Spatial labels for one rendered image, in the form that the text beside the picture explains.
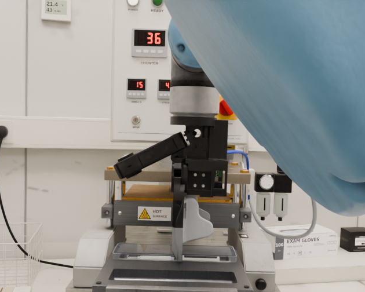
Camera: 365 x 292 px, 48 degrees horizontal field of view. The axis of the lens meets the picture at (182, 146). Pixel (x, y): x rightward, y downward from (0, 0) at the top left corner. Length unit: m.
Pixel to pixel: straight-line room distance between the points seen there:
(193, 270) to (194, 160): 0.15
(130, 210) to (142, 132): 0.27
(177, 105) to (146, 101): 0.38
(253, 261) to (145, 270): 0.20
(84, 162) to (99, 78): 0.28
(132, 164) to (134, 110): 0.38
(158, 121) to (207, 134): 0.37
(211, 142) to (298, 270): 0.73
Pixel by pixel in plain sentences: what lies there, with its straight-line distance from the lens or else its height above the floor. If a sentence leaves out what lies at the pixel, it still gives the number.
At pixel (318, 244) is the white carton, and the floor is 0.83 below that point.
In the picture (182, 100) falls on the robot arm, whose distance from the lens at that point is 0.59.
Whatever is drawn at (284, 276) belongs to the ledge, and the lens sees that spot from 1.25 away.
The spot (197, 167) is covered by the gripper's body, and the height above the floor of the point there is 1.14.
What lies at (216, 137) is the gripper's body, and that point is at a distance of 0.61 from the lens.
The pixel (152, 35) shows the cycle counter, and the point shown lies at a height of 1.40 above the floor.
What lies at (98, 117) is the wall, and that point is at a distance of 1.38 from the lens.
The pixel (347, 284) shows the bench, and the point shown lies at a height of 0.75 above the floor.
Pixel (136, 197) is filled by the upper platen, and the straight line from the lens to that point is 0.78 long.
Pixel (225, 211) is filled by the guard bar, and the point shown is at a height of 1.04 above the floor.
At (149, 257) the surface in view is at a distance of 0.63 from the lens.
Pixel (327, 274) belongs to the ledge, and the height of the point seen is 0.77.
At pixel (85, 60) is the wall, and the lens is 1.40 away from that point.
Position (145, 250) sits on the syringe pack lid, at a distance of 0.64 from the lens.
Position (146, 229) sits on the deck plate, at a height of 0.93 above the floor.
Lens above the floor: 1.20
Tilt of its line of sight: 3 degrees down
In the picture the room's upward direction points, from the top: 2 degrees clockwise
